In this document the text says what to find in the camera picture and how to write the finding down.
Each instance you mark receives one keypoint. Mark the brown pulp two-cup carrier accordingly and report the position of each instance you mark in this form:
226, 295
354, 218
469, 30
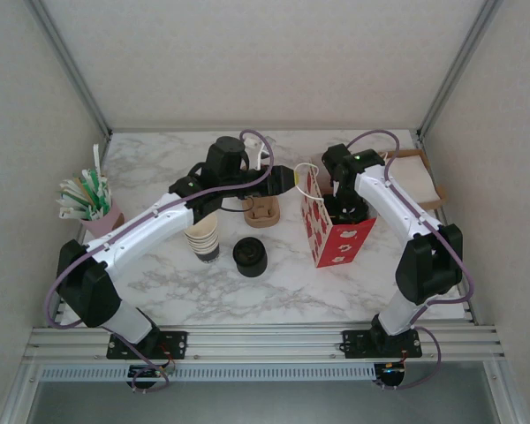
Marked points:
265, 218

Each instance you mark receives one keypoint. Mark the red paper gift bag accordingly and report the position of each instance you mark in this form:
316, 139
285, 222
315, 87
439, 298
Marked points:
340, 247

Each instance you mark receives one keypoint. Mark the stack of black lids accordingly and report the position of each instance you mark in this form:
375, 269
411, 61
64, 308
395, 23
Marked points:
249, 265

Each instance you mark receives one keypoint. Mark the nested paper cup stack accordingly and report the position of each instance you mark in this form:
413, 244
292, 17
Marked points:
205, 249

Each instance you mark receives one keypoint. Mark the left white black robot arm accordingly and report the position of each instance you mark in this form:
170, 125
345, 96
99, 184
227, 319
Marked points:
137, 238

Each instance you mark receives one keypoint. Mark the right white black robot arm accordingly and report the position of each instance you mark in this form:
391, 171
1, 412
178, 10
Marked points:
428, 260

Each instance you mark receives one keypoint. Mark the white napkin stack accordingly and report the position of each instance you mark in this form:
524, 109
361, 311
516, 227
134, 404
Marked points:
417, 176

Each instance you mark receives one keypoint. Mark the brown cardboard napkin tray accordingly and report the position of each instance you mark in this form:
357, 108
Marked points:
439, 194

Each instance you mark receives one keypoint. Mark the green white wrapped straw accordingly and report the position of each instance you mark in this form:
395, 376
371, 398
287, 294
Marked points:
103, 194

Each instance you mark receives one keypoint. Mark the pink straw holder cup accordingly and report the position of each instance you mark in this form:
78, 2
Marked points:
103, 221

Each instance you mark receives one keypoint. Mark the short white wrapped straw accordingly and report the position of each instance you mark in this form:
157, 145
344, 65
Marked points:
70, 214

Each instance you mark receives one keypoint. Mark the black controller board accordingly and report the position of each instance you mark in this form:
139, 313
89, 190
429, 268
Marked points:
148, 373
391, 375

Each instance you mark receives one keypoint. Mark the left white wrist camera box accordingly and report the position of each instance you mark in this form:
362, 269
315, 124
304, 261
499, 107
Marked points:
260, 156

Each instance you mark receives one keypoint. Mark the aluminium table edge rail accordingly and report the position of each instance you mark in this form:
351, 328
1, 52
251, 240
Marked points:
159, 130

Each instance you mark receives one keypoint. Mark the aluminium frame post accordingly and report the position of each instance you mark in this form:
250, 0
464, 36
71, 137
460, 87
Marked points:
460, 66
69, 66

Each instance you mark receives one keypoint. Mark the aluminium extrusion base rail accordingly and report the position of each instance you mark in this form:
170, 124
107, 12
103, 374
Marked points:
265, 344

